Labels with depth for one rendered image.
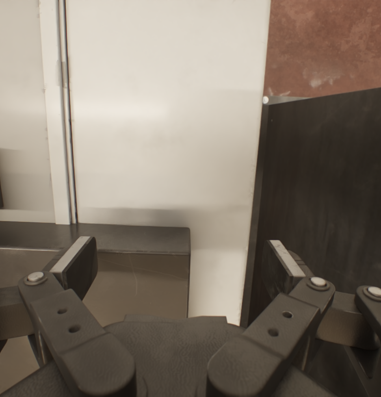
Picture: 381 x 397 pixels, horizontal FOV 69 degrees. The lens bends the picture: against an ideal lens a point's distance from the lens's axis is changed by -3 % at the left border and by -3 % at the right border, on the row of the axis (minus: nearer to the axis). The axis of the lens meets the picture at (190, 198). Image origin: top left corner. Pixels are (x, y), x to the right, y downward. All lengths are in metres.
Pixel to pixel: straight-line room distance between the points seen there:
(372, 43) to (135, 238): 1.12
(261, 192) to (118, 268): 0.93
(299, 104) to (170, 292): 0.66
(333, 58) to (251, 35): 0.96
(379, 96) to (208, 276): 0.38
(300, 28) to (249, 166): 0.95
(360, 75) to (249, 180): 1.02
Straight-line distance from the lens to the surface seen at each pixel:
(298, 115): 0.77
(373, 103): 0.51
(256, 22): 0.19
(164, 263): 0.16
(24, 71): 0.21
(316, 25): 1.14
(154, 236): 0.18
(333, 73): 1.14
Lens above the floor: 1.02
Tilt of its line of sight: 74 degrees down
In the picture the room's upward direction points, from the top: 178 degrees clockwise
